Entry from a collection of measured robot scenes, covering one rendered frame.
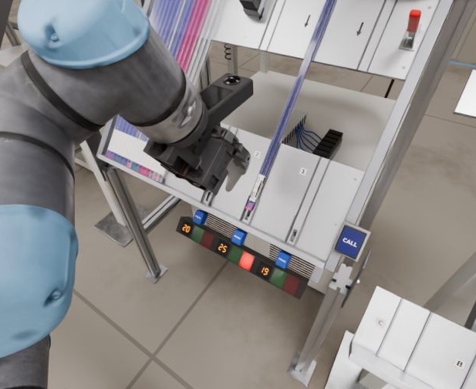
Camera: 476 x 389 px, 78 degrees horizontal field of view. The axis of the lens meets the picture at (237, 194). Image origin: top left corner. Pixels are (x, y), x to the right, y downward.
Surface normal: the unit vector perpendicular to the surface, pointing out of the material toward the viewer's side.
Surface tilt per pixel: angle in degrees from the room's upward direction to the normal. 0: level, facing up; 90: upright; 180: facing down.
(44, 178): 54
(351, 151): 0
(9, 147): 26
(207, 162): 32
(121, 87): 106
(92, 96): 91
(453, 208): 0
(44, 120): 49
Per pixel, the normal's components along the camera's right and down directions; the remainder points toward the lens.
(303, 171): -0.41, -0.04
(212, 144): -0.30, -0.28
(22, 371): 0.71, -0.65
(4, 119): 0.26, -0.75
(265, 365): -0.02, -0.70
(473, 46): -0.55, 0.60
